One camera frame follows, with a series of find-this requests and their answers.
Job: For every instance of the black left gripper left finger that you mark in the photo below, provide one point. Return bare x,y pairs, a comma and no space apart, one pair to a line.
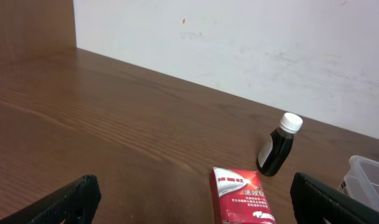
75,203

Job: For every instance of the red medicine box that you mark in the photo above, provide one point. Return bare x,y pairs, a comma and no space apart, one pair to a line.
238,197

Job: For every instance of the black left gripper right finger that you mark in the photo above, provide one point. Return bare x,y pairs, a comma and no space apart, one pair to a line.
315,202

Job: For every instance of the clear plastic container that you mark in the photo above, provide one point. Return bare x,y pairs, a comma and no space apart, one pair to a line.
361,182

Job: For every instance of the dark bottle white cap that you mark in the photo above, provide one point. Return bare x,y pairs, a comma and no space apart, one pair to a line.
278,145

